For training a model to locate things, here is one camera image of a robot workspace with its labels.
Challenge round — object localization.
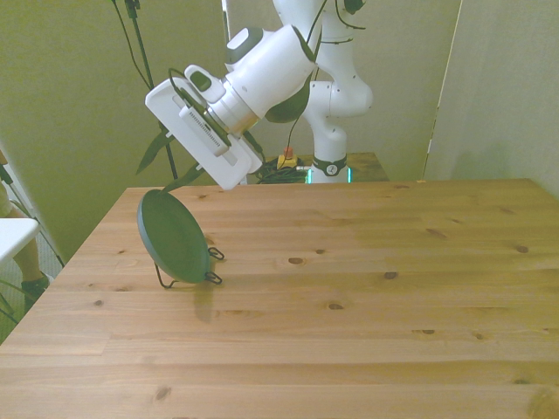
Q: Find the yellow emergency stop button box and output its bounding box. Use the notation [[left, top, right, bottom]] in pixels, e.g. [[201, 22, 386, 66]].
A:
[[277, 147, 299, 170]]

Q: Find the round dark green plate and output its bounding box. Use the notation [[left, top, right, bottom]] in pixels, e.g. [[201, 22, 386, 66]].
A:
[[136, 188, 210, 285]]

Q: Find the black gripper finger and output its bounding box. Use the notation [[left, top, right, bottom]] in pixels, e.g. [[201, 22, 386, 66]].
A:
[[135, 129, 176, 176], [162, 164, 207, 194]]

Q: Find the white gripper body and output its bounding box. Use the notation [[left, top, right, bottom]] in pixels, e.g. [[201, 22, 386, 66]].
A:
[[144, 79, 264, 192]]

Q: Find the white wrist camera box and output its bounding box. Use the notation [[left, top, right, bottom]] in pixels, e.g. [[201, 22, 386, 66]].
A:
[[177, 106, 231, 159]]

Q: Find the black cable bundle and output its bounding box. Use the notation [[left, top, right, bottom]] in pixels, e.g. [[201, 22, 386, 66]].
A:
[[254, 159, 307, 185]]

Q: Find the black camera stand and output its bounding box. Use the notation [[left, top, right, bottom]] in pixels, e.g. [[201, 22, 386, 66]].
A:
[[111, 0, 181, 181]]

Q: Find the black wire plate stand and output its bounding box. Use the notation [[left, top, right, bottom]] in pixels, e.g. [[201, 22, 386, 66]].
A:
[[154, 245, 226, 290]]

